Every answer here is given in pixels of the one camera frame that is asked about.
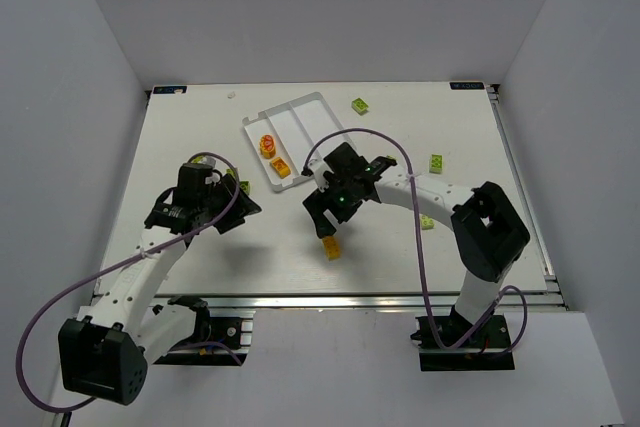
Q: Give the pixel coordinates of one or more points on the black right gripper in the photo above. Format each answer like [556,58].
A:
[322,208]

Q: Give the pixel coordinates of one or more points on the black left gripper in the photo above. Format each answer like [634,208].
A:
[236,208]

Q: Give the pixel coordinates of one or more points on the green 2x2 lego upturned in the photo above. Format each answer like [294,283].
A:
[245,187]

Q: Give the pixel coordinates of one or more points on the yellow 2x4 lego brick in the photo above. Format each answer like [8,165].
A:
[331,247]

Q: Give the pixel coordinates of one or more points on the yellow sloped printed lego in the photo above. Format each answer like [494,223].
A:
[280,167]

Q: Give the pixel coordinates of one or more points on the yellow round butterfly lego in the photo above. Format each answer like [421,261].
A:
[267,146]

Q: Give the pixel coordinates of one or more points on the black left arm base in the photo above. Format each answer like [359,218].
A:
[218,339]

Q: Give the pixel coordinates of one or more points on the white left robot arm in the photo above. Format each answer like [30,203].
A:
[106,353]

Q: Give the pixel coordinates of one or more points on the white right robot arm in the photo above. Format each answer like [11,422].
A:
[489,233]

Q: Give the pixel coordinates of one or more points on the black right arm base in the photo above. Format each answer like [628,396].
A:
[484,350]

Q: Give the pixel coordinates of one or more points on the white three-compartment tray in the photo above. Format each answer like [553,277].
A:
[296,126]

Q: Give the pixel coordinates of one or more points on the green 2x2 lego front right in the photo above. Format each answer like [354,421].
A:
[426,222]

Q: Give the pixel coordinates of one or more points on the green lego near back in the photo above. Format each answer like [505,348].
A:
[359,106]

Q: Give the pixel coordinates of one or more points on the green 2x4 lego far right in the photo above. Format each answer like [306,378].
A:
[436,164]

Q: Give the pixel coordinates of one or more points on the blue label left corner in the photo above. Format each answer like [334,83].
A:
[169,90]

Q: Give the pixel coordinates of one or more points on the blue label corner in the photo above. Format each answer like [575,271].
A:
[466,85]
[169,90]

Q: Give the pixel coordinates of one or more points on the blue label right corner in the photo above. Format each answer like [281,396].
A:
[466,85]

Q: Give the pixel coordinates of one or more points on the aluminium table frame rail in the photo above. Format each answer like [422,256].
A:
[539,302]

